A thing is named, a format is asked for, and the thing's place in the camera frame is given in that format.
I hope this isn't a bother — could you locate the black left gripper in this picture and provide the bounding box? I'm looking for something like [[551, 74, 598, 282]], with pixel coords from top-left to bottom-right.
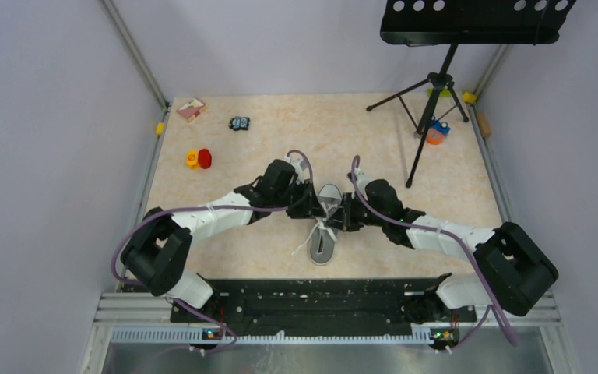
[[273, 179, 327, 220]]

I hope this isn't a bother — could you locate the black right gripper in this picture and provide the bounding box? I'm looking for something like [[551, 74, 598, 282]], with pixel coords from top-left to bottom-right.
[[325, 192, 388, 232]]

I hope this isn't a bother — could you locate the grey canvas sneaker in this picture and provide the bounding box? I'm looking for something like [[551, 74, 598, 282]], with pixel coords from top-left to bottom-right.
[[309, 184, 343, 266]]

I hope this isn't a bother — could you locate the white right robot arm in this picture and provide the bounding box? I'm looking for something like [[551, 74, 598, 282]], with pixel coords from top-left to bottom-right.
[[326, 179, 559, 321]]

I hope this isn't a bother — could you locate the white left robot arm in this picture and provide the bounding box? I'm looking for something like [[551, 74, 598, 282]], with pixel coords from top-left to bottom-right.
[[117, 152, 320, 322]]

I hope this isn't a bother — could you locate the small black blue toy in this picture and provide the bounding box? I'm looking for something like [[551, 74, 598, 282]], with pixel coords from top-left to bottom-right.
[[229, 116, 251, 131]]

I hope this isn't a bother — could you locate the red round toy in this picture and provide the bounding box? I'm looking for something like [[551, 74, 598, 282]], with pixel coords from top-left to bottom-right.
[[198, 148, 213, 169]]

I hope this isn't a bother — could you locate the orange blue toy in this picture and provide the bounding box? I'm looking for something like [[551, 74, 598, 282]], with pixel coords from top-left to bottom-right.
[[426, 120, 451, 145]]

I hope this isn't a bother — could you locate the yellow round toy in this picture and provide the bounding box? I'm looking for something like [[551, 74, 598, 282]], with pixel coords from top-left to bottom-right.
[[185, 150, 201, 170]]

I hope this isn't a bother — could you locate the pink and white box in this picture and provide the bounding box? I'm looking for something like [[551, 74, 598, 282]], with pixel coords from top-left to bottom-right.
[[176, 97, 206, 122]]

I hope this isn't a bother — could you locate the yellow corner clip right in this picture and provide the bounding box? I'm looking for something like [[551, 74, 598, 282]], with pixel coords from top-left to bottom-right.
[[462, 91, 477, 104]]

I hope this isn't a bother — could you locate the yellow corner clip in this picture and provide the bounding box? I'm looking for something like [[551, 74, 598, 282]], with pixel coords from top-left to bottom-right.
[[462, 91, 477, 104], [155, 122, 164, 136]]

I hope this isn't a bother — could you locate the yellow corner clip left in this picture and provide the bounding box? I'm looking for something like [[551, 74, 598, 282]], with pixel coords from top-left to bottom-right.
[[155, 122, 164, 136]]

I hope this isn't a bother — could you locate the black music stand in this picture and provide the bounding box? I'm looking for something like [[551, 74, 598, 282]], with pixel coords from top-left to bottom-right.
[[366, 0, 574, 187]]

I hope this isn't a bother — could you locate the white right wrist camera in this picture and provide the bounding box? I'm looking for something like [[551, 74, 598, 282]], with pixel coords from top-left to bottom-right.
[[347, 168, 372, 196]]

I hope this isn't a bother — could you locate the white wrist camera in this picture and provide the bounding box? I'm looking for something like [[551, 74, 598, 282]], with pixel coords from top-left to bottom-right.
[[347, 168, 372, 196], [288, 157, 311, 184]]

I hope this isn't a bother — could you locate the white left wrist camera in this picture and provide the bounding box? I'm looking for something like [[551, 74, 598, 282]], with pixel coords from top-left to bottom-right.
[[288, 157, 311, 184]]

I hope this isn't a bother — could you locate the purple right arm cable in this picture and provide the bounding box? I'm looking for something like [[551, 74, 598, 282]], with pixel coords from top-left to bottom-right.
[[350, 154, 520, 353]]

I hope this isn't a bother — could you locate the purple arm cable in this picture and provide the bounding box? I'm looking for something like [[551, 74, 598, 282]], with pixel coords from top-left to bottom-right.
[[111, 150, 315, 356], [350, 154, 520, 353]]

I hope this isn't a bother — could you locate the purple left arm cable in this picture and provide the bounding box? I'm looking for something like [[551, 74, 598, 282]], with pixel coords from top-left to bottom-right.
[[111, 150, 315, 356]]

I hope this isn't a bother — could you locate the white slotted cable duct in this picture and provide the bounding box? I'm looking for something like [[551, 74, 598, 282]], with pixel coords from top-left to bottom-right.
[[111, 326, 434, 345]]

